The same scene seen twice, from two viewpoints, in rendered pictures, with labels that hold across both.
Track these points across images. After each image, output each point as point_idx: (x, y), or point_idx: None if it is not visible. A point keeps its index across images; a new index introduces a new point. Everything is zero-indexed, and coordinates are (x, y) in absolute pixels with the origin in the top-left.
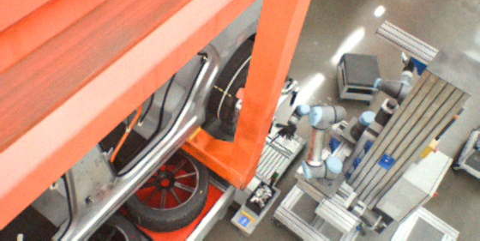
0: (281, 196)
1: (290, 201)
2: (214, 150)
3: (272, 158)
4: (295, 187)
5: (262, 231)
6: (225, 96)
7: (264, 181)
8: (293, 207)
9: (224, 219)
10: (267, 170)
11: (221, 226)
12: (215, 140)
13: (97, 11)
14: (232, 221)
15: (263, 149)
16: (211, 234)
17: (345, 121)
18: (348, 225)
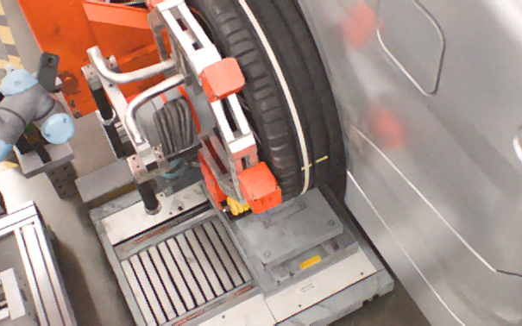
0: (84, 278)
1: (30, 239)
2: (131, 9)
3: (172, 291)
4: (49, 265)
5: (45, 210)
6: None
7: (66, 153)
8: (15, 243)
9: (111, 156)
10: (150, 267)
11: (101, 147)
12: (162, 29)
13: None
14: (33, 73)
15: (204, 282)
16: (99, 128)
17: (2, 317)
18: None
